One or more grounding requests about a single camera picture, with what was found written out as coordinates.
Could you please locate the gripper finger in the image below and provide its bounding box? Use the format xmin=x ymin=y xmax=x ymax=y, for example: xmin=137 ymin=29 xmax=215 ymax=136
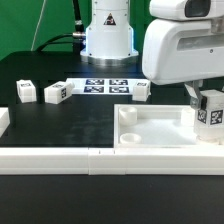
xmin=184 ymin=80 xmax=203 ymax=109

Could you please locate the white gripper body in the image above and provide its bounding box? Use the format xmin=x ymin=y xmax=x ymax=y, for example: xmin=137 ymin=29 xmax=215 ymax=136
xmin=142 ymin=19 xmax=224 ymax=85

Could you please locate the white square tabletop tray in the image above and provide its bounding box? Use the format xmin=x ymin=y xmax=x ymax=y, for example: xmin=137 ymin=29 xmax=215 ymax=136
xmin=114 ymin=104 xmax=224 ymax=148

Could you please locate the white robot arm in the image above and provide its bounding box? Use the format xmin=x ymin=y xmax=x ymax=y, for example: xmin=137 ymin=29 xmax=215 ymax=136
xmin=80 ymin=0 xmax=224 ymax=109

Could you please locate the white marker tag sheet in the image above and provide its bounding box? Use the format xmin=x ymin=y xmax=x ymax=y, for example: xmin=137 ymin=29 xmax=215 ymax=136
xmin=67 ymin=78 xmax=150 ymax=95

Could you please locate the white front fence bar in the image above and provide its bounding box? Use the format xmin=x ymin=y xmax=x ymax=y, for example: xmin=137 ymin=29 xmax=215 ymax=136
xmin=0 ymin=147 xmax=224 ymax=175

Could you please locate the white left fence piece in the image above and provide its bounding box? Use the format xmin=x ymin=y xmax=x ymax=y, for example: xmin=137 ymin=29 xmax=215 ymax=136
xmin=0 ymin=107 xmax=10 ymax=137

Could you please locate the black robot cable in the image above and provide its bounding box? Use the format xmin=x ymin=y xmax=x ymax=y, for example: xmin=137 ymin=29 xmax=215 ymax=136
xmin=35 ymin=0 xmax=87 ymax=53

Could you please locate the thin white cable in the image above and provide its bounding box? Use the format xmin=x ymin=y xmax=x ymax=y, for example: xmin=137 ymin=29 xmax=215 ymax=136
xmin=30 ymin=0 xmax=48 ymax=52

